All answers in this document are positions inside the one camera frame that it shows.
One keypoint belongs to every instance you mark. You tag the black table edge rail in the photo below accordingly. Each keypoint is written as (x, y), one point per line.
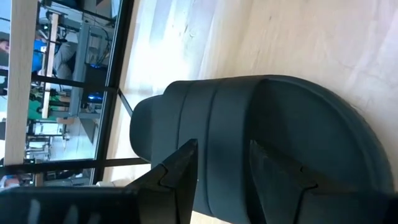
(113, 46)

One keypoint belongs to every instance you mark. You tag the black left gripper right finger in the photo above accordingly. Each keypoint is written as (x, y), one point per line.
(326, 208)

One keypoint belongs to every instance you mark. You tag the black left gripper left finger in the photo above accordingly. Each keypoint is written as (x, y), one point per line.
(93, 205)

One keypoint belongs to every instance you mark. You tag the black rubber slide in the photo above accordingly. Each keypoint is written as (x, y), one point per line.
(233, 109)

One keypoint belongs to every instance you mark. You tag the person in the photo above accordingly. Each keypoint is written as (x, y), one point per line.
(38, 59)

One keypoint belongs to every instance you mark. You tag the white box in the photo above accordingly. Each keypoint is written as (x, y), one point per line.
(113, 183)

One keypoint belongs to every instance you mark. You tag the black computer tower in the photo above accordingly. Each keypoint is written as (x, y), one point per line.
(93, 81)

